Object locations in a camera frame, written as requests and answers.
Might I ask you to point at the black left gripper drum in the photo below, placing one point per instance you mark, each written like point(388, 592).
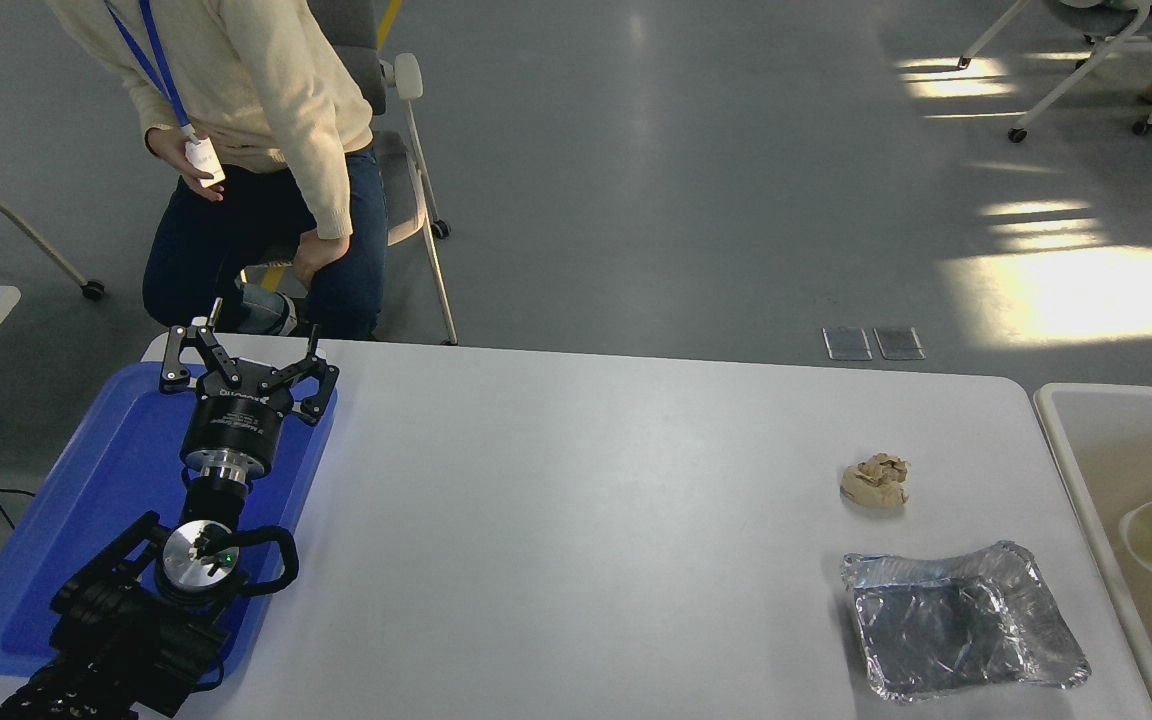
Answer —
point(231, 425)

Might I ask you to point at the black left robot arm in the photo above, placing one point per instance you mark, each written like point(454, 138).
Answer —
point(126, 640)

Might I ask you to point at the clear floor plate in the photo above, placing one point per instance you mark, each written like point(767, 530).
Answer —
point(846, 343)
point(898, 342)

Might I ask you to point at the silver foil tray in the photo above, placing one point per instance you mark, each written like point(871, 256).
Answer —
point(956, 620)

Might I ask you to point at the blue plastic tray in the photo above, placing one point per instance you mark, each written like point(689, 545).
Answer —
point(86, 500)

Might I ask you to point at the crumpled tan paper ball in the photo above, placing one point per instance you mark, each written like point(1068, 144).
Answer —
point(874, 482)

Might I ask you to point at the person's left hand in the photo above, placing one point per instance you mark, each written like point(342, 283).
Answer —
point(318, 255)

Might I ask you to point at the white frame office chair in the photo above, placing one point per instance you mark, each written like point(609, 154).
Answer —
point(398, 190)

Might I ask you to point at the large pale bin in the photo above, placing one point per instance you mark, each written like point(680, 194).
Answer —
point(1106, 450)

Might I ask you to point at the white frame wheeled chair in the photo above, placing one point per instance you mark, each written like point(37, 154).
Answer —
point(1096, 12)

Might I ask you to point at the person's right hand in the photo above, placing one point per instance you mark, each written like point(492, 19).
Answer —
point(174, 155)

